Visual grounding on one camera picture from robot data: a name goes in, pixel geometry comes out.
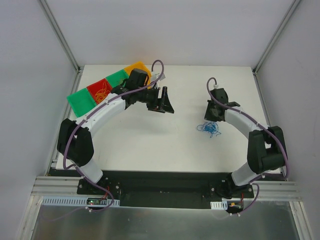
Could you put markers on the green plastic bin upper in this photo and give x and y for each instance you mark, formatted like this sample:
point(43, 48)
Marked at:
point(117, 78)

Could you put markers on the red plastic bin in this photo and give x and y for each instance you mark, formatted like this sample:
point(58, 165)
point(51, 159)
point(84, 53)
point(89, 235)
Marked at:
point(99, 90)

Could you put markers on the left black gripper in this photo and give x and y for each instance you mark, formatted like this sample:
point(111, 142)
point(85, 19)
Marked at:
point(157, 99)

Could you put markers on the left aluminium frame post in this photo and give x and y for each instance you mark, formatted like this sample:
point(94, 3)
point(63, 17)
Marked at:
point(59, 34)

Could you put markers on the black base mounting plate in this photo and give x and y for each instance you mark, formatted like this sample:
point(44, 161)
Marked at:
point(152, 189)

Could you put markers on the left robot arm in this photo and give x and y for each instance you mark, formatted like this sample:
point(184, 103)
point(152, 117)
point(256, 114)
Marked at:
point(75, 139)

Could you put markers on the left white cable duct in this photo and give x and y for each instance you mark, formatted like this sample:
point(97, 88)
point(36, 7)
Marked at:
point(67, 201)

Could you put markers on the aluminium frame post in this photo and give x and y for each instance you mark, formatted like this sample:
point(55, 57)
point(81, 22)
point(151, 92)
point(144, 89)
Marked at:
point(277, 34)
point(59, 34)

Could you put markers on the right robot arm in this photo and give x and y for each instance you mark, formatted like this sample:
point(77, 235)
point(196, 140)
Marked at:
point(266, 150)

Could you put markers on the white cable duct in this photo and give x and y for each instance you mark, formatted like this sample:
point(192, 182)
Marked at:
point(219, 205)
point(67, 201)

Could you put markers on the orange plastic bin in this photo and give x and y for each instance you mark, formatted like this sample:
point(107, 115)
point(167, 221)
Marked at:
point(141, 66)

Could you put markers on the right aluminium frame post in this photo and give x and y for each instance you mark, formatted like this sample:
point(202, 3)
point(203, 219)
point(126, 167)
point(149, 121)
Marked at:
point(277, 34)

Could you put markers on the green plastic bin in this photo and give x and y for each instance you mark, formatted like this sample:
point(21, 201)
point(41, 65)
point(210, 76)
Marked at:
point(81, 102)
point(117, 78)

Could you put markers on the green plastic bin lower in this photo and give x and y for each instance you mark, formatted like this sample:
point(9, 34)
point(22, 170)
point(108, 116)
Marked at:
point(81, 102)

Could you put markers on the right white cable duct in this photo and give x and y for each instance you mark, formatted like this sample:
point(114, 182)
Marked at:
point(219, 205)

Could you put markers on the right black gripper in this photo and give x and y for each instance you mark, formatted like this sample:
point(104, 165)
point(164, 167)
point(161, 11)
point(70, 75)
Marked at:
point(230, 104)

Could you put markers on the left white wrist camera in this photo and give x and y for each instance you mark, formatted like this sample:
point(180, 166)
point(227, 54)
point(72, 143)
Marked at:
point(157, 75)

